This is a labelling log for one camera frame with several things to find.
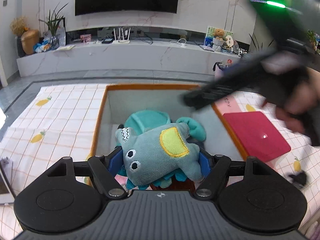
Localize tall leafy floor plant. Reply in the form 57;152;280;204
249;33;275;53

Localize orange cardboard box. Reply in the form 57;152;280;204
91;85;247;189

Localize person right hand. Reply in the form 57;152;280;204
261;67;320;134

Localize white wifi router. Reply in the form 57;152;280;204
112;27;131;44

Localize pink wastebasket black liner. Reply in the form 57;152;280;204
213;59;233;80

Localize white marble tv console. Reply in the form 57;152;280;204
17;41;239;76

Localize grey blue plush toy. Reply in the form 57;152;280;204
115;122;203;189

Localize pink checkered tablecloth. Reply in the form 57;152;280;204
0;83;320;240

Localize green plant glass vase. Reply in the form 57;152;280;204
39;3;68;50

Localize brown teddy bear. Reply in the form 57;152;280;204
214;28;225;40

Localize hanging ivy plant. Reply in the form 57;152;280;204
307;30;320;54

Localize golden vase dried flowers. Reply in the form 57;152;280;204
10;16;40;57

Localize red lidded clear box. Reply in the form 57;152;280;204
223;111;291;163

